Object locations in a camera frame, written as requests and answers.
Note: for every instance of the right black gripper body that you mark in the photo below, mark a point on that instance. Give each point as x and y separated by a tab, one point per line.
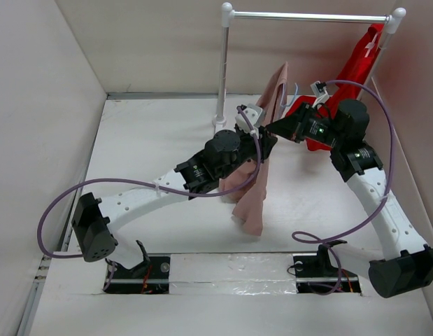
316	128

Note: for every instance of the white clothes rack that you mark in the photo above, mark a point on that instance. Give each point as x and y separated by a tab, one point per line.
314	51

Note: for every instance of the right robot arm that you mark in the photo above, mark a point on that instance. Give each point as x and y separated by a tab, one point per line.
405	262

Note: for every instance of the red t shirt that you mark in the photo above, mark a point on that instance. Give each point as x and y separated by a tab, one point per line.
356	69

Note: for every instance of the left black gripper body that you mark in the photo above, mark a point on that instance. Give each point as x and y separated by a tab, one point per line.
248	146

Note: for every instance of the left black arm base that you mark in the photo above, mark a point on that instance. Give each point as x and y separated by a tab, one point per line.
150	277

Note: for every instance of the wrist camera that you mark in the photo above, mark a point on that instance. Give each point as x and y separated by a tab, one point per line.
249	118
320	92

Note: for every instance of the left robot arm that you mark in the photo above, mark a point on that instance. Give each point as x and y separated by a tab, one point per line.
96	221

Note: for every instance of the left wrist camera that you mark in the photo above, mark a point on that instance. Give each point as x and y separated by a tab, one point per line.
249	118

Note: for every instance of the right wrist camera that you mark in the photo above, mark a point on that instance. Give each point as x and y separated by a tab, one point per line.
320	92

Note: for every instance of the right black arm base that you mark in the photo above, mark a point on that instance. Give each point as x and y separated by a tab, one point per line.
315	273

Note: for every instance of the pink printed t shirt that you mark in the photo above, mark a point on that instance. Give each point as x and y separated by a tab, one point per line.
250	198

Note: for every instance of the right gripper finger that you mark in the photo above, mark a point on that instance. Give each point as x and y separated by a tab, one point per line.
300	113
285	127

